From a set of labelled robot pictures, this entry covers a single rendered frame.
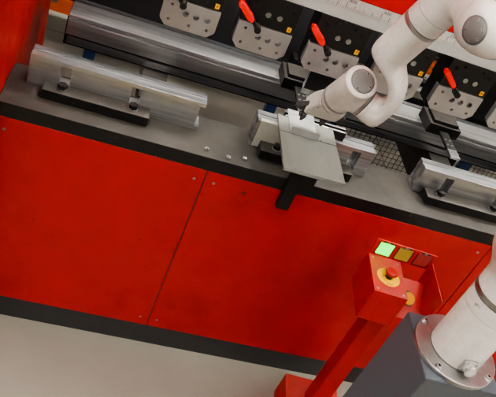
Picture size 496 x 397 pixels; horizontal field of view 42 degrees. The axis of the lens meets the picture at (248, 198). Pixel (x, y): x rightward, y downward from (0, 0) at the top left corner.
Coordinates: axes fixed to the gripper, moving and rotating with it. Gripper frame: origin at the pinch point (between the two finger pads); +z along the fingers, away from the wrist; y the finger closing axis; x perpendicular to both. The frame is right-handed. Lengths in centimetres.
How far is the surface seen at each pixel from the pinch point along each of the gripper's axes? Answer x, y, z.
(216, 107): -61, -4, 191
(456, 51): -22.7, -30.8, -19.1
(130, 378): 85, 25, 68
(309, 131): 2.2, -2.0, 6.5
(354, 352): 62, -38, 28
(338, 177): 17.1, -8.6, -5.7
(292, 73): -19.8, 2.6, 20.7
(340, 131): -1.6, -12.8, 10.0
